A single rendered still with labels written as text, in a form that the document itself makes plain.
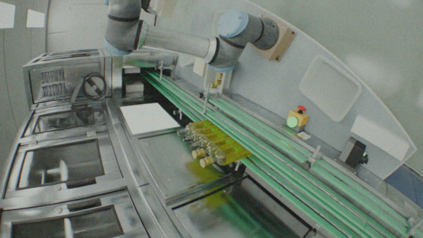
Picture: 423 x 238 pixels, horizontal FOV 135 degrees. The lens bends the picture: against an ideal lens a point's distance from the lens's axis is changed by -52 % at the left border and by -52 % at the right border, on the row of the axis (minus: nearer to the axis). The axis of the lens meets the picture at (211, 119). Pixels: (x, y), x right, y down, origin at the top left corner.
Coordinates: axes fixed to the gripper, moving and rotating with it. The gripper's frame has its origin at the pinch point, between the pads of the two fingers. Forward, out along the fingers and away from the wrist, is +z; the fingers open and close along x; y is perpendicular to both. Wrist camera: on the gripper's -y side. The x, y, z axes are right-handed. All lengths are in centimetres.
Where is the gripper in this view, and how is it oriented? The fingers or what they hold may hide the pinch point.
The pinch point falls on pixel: (162, 4)
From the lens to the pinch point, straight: 120.1
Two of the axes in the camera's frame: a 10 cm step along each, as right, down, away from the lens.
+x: -3.6, 6.8, 6.4
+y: -4.8, -7.2, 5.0
